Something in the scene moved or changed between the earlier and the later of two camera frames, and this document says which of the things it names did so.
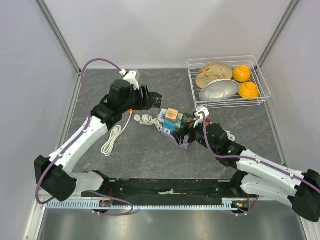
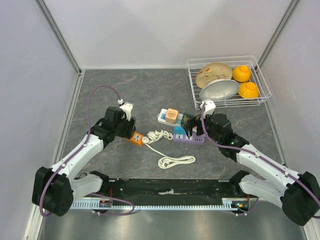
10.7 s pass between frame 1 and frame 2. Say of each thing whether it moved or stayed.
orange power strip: moved
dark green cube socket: stayed
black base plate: stayed
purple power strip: moved
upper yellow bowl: stayed
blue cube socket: moved
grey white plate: stayed
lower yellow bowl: stayed
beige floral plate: stayed
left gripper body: moved
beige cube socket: stayed
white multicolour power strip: stayed
